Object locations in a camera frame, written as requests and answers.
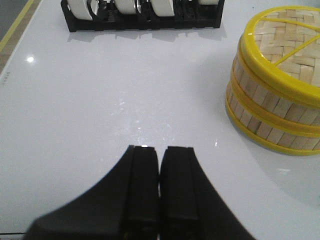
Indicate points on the white bowl right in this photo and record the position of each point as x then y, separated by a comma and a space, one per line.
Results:
80, 10

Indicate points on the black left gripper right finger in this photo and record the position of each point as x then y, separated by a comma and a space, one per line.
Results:
191, 208

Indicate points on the bamboo steamer basket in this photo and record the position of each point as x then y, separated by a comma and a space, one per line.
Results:
270, 105
266, 135

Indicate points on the white bowl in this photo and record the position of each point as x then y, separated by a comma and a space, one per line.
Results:
126, 7
163, 8
80, 10

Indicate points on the woven bamboo steamer lid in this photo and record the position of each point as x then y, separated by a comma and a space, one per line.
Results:
281, 47

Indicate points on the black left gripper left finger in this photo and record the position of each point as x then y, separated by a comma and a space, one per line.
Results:
124, 205

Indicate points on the black bowl rack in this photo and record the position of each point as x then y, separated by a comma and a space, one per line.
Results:
188, 14

